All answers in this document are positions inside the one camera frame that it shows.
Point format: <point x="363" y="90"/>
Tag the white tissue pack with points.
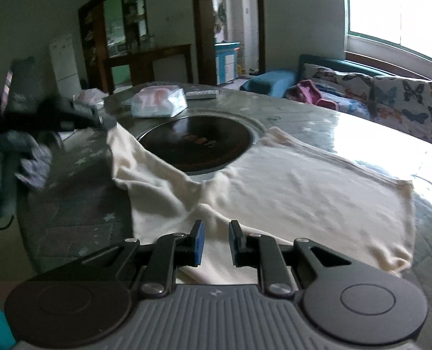
<point x="159" y="100"/>

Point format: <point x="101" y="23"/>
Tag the window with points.
<point x="398" y="3"/>

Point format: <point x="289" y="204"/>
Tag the butterfly print cushion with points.
<point x="402" y="102"/>
<point x="341" y="82"/>

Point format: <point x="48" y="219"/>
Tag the grey remote control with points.
<point x="201" y="94"/>

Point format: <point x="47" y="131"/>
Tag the cream cloth garment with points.
<point x="292" y="189"/>

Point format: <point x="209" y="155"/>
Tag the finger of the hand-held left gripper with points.
<point x="106" y="120"/>

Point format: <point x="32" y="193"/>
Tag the dark wooden display cabinet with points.
<point x="95" y="36"/>

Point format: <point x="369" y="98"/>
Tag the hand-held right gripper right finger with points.
<point x="232" y="243"/>

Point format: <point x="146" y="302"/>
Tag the dark wooden sideboard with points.
<point x="157" y="62"/>

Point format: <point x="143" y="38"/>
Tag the wooden door frame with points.
<point x="201" y="25"/>

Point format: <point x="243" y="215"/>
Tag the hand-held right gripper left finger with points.
<point x="200" y="243"/>

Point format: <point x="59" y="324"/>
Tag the pink garment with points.
<point x="312" y="93"/>

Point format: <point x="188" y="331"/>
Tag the pink plastic packet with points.
<point x="90" y="97"/>

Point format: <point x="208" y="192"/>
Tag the blue and white cabinet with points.
<point x="226" y="62"/>

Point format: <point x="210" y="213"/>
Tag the white refrigerator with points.
<point x="65" y="62"/>

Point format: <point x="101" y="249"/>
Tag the round black induction cooktop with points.
<point x="196" y="142"/>

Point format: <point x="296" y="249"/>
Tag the teal cushion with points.
<point x="269" y="82"/>

